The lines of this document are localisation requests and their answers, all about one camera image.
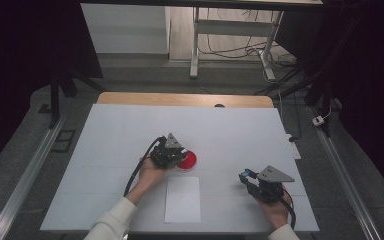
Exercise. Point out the black floor socket frame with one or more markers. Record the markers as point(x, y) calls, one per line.
point(63, 141)

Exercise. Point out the white paper sheet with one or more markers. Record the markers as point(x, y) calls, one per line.
point(182, 200)

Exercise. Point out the round red ink pad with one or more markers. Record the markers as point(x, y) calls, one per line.
point(189, 161)

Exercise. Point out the aluminium floor rail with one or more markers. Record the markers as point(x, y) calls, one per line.
point(343, 173)
point(26, 180)

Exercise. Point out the small white plug adapter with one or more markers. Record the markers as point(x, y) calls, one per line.
point(318, 120)

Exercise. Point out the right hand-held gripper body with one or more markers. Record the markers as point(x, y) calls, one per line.
point(270, 191)

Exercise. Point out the wooden table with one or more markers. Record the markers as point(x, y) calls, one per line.
point(180, 99)

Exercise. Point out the white cabinet panel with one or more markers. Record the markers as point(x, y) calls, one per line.
point(123, 30)

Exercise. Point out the blue stamp cap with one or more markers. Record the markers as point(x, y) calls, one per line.
point(245, 173)

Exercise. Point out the person's right hand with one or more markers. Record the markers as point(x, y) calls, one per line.
point(277, 215)

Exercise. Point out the person's left hand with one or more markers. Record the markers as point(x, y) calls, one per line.
point(150, 175)

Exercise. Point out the black metal stand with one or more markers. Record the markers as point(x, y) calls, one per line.
point(55, 96)
point(316, 86)

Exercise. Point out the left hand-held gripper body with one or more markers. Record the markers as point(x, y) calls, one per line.
point(166, 155)

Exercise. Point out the white metal desk frame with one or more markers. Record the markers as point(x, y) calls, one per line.
point(233, 27)

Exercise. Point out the dark table grommet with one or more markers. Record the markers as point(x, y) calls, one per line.
point(219, 105)

